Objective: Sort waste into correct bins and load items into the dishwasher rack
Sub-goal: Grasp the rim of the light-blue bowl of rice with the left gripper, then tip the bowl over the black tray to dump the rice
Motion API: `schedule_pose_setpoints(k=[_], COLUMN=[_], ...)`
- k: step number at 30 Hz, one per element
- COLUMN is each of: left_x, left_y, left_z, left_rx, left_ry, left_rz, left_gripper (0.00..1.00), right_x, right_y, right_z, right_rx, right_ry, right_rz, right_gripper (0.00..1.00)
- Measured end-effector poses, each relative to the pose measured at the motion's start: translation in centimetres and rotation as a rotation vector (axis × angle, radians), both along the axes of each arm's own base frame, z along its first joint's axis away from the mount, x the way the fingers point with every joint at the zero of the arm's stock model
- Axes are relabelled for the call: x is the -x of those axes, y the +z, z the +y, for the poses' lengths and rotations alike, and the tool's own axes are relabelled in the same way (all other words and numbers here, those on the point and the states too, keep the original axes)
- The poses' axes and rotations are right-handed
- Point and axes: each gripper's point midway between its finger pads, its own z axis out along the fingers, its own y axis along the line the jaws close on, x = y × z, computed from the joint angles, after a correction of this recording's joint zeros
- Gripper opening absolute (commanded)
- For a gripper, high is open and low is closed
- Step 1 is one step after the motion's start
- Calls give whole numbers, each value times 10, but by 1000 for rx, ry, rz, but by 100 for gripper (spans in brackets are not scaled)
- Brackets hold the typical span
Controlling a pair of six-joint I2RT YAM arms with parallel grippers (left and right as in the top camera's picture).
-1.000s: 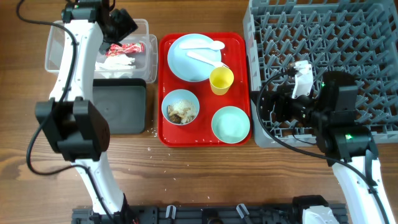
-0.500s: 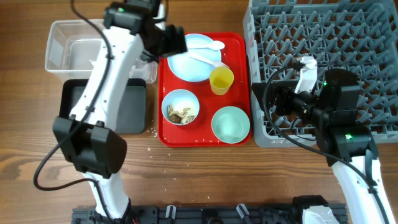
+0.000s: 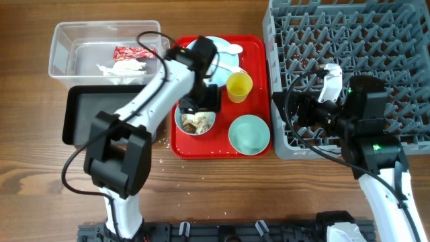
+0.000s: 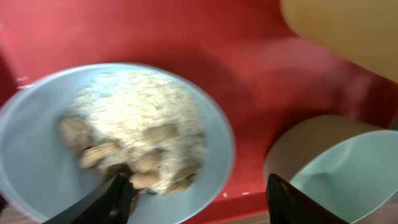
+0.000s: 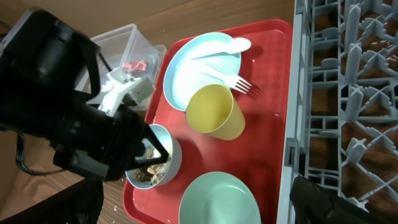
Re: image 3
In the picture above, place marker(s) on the mint green bowl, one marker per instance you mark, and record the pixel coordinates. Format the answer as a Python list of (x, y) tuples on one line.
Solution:
[(249, 135)]

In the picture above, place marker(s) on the clear plastic bin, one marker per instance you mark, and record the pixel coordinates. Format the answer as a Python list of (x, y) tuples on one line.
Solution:
[(80, 49)]

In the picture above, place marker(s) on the grey dishwasher rack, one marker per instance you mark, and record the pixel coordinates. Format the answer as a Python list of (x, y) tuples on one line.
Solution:
[(384, 39)]

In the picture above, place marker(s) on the red snack wrapper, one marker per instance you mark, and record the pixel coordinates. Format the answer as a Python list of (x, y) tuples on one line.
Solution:
[(125, 53)]

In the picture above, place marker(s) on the white plastic fork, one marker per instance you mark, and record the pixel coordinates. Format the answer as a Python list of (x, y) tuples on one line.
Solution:
[(230, 68)]

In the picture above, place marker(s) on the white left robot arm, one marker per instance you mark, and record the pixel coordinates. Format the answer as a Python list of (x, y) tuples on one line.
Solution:
[(118, 151)]

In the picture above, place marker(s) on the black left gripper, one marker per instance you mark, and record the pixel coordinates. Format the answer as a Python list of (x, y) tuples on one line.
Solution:
[(213, 101)]

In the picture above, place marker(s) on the red serving tray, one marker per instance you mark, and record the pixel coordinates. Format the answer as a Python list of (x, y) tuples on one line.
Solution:
[(215, 143)]

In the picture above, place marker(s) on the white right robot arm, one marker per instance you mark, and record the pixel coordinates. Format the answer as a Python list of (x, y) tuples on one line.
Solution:
[(377, 159)]

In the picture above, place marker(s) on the white plastic spoon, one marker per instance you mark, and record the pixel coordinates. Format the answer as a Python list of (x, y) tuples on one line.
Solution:
[(230, 49)]

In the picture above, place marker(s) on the light blue plate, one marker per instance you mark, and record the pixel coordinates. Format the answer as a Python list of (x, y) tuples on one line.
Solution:
[(221, 75)]

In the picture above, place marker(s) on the black plastic tray bin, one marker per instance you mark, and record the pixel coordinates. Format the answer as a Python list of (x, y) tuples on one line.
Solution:
[(84, 102)]

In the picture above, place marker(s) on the yellow plastic cup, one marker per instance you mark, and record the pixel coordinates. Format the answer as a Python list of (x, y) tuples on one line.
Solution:
[(238, 87)]

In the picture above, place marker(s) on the light blue bowl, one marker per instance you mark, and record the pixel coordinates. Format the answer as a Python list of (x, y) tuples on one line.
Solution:
[(177, 118)]

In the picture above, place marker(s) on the rice and food leftovers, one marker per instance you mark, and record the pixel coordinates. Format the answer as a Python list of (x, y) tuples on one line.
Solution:
[(198, 123)]

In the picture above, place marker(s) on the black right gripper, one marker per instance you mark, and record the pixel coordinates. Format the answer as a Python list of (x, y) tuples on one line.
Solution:
[(286, 107)]

